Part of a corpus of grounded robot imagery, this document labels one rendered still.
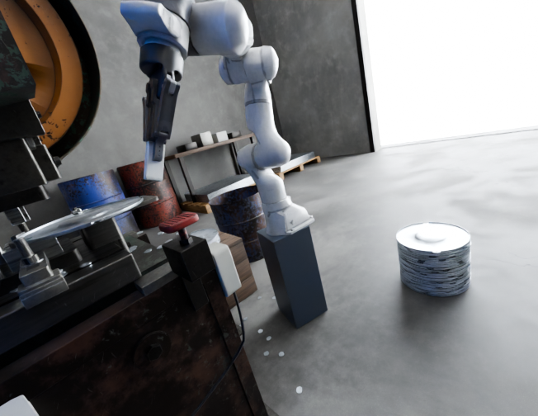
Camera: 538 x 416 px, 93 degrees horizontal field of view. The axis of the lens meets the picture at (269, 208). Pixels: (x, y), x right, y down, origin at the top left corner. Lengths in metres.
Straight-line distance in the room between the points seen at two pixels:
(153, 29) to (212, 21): 0.13
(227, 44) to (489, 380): 1.18
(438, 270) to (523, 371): 0.40
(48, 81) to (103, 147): 3.03
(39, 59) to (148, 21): 0.78
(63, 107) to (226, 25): 0.75
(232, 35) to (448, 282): 1.23
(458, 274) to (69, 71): 1.71
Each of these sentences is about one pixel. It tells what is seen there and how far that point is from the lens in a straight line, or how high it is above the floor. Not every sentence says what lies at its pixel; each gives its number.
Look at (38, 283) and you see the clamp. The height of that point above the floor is 0.74.
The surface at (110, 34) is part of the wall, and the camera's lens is 4.74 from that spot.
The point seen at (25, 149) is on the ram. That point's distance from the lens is 0.75.
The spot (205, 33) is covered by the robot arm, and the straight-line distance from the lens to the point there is 0.64.
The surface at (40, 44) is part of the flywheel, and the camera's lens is 1.29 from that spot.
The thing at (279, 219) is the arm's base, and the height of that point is 0.52.
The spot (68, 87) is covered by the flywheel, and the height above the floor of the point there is 1.19.
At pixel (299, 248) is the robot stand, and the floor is 0.37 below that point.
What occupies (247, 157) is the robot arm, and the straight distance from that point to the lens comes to 1.05.
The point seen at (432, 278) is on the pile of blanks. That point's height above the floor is 0.09.
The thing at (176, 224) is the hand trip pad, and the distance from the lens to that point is 0.51.
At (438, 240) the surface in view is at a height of 0.23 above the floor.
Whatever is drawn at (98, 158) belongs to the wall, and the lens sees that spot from 4.21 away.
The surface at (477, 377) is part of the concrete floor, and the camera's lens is 1.16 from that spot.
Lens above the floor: 0.89
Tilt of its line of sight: 17 degrees down
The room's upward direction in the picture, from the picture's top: 15 degrees counter-clockwise
